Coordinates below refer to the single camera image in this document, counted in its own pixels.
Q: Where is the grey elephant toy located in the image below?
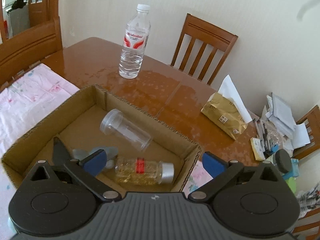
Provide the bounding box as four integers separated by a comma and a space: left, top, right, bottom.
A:
72, 146, 118, 170

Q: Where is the small bottle silver cap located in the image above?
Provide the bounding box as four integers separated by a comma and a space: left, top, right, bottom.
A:
114, 157, 175, 185

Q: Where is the clear plastic jar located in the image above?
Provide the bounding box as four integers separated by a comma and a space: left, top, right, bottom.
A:
100, 108, 151, 152

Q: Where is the open cardboard box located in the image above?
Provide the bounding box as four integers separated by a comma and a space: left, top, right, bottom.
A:
2, 85, 203, 195

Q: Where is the yellow sticky note pad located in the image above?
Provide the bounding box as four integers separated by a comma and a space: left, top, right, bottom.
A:
250, 138, 265, 161

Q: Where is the bundle of pens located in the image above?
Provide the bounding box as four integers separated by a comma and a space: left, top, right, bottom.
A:
253, 119, 279, 156

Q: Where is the glass jar black lid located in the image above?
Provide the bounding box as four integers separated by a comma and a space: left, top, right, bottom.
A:
266, 149, 292, 175

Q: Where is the gold tissue pack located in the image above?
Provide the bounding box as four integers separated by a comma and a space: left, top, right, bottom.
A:
201, 75, 252, 140

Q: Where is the stack of white papers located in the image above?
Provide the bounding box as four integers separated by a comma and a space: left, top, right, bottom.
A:
261, 93, 311, 151

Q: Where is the pink floral tablecloth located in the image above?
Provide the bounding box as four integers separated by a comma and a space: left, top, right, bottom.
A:
1, 64, 203, 239

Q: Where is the wooden chair far right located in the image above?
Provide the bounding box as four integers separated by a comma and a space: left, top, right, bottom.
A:
293, 105, 320, 160

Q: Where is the wooden chair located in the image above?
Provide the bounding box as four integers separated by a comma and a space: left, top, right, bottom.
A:
293, 105, 320, 160
170, 14, 238, 86
1, 17, 62, 85

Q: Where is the wooden chair left side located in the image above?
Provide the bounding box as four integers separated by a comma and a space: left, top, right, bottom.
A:
1, 17, 62, 85

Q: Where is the wooden chair far side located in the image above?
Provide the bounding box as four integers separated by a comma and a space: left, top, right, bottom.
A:
170, 14, 238, 86

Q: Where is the clear plastic water bottle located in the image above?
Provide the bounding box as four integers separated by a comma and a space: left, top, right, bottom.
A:
119, 4, 151, 79

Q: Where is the wooden door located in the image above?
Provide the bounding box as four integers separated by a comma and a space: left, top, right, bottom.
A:
0, 0, 61, 41

